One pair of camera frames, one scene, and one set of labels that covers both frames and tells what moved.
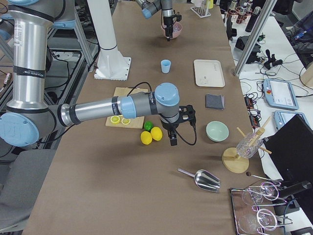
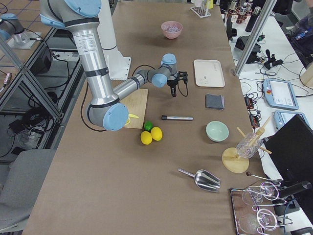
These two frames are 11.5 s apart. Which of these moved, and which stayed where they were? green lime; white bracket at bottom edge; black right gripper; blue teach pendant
Moved: black right gripper
Stayed: blue teach pendant; white bracket at bottom edge; green lime
